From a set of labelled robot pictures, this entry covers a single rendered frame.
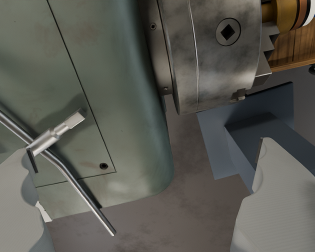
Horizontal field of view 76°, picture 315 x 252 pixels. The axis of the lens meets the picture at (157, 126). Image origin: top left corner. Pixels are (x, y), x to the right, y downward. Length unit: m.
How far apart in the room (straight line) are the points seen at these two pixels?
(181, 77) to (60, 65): 0.17
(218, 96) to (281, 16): 0.19
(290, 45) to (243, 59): 0.45
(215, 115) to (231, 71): 0.58
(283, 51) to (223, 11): 0.48
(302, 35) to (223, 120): 0.40
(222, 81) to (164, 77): 0.10
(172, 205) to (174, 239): 0.59
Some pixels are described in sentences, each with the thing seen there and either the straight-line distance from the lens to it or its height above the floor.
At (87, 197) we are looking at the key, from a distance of 0.40.
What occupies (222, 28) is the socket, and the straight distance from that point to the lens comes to 0.31.
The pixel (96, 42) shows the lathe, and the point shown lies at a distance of 0.28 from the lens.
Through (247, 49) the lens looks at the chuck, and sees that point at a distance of 0.32.
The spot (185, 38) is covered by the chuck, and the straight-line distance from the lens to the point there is 0.29.
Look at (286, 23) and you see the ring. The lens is 0.48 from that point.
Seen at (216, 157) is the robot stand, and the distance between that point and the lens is 1.02.
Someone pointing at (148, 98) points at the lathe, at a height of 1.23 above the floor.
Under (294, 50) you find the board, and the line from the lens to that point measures 0.78.
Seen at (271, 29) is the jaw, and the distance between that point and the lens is 0.45.
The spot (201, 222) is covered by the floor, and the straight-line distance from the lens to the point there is 2.62.
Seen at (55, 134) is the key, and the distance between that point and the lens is 0.32.
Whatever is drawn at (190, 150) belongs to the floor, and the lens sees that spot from 1.89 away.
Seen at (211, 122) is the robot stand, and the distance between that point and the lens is 0.91.
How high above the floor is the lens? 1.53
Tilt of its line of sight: 62 degrees down
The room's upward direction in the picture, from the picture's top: 176 degrees clockwise
